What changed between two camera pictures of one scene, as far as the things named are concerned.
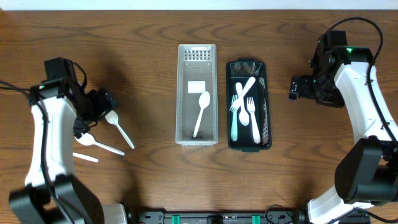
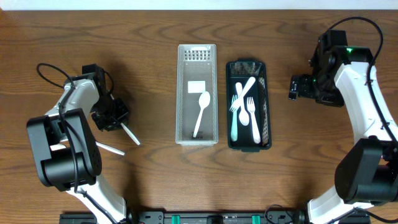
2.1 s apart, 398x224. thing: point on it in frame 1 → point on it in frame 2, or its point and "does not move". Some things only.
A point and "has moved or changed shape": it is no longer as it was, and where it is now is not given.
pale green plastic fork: (234, 129) does not move
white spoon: (244, 117) does not move
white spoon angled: (112, 117) has moved or changed shape
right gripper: (300, 88) does not move
